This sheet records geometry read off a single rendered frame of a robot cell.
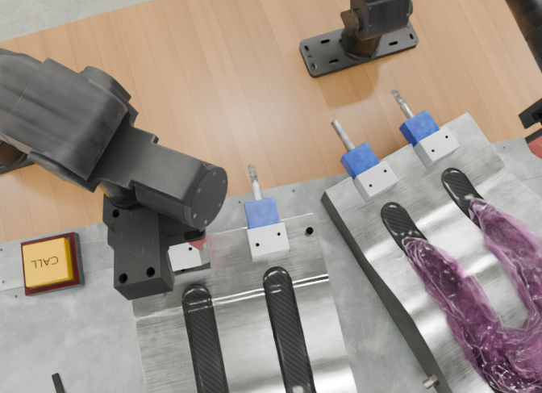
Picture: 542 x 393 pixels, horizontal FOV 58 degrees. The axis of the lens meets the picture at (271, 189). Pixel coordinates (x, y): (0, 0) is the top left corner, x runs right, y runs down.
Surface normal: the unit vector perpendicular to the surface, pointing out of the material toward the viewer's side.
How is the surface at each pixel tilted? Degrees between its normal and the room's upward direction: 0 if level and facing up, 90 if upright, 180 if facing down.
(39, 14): 0
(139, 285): 71
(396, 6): 60
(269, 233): 0
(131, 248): 21
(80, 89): 14
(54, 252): 0
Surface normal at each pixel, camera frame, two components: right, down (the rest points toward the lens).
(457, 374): 0.15, -0.04
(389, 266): -0.19, -0.61
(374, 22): 0.29, 0.66
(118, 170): -0.24, -0.37
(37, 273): 0.03, -0.25
